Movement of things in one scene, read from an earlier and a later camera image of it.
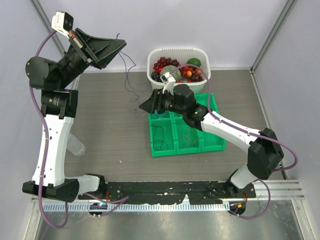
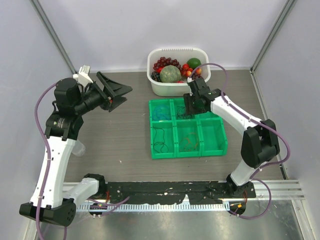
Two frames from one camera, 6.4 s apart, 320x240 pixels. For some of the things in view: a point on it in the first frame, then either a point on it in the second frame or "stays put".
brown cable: (158, 142) stays put
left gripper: (104, 49) → (115, 89)
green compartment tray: (172, 134) stays put
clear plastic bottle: (74, 146) stays put
